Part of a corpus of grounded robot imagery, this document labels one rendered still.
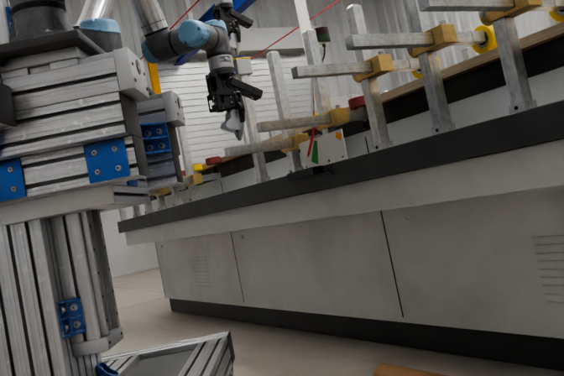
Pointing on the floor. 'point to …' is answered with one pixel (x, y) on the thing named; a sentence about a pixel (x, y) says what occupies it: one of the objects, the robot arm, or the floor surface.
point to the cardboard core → (400, 371)
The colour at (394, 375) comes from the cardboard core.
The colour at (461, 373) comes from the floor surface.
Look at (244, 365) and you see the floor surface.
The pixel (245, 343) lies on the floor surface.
